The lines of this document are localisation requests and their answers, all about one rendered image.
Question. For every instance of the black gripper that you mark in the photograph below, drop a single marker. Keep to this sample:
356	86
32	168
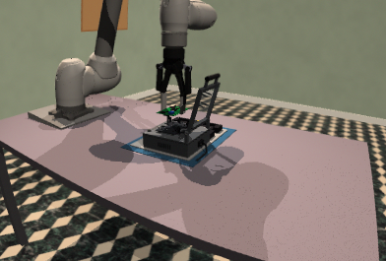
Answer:
174	59

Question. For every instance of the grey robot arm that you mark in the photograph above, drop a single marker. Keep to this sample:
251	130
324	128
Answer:
75	81

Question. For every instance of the green circuit board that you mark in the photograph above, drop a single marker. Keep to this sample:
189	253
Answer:
172	110

